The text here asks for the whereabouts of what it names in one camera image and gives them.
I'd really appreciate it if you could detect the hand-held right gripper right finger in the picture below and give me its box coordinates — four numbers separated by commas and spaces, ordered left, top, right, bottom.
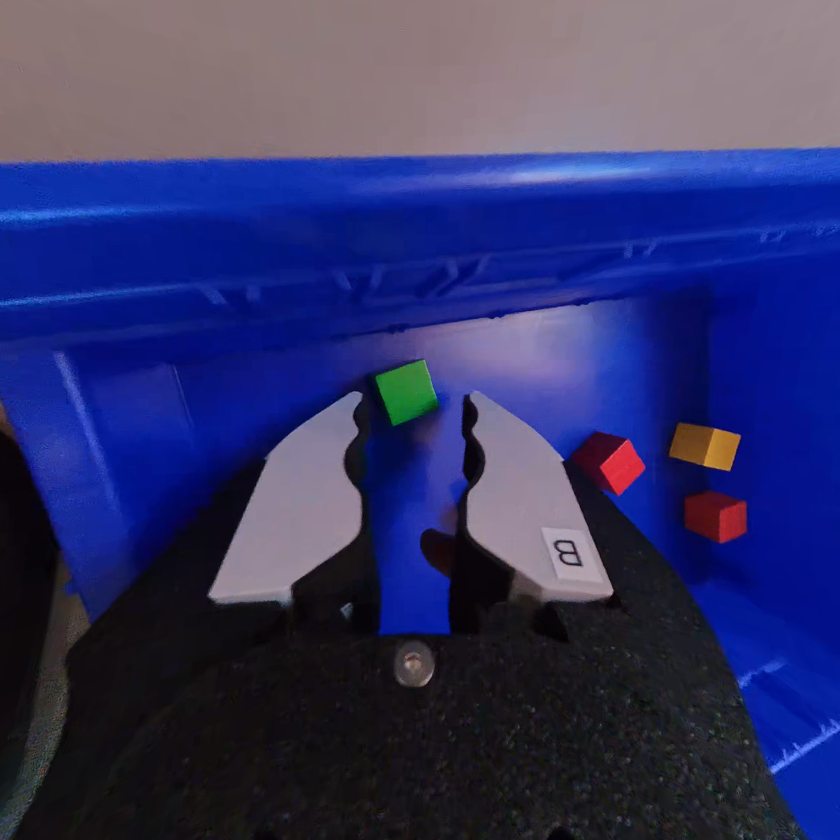
449, 392, 614, 634

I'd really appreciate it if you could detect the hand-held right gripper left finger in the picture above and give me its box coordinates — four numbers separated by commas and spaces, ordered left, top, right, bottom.
209, 392, 382, 634

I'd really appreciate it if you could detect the red cube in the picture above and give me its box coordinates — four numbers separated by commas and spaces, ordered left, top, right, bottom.
570, 432, 646, 496
684, 491, 748, 544

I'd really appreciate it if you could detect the green cube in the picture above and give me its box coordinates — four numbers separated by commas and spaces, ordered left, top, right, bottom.
374, 360, 439, 426

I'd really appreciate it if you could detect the blue plastic bin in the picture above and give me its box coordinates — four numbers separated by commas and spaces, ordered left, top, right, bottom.
0, 147, 840, 840

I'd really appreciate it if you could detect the person's right hand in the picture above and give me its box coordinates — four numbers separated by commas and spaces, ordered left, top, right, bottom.
420, 528, 460, 580

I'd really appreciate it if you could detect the yellow cube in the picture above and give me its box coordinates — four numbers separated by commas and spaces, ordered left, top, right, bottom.
669, 423, 742, 472

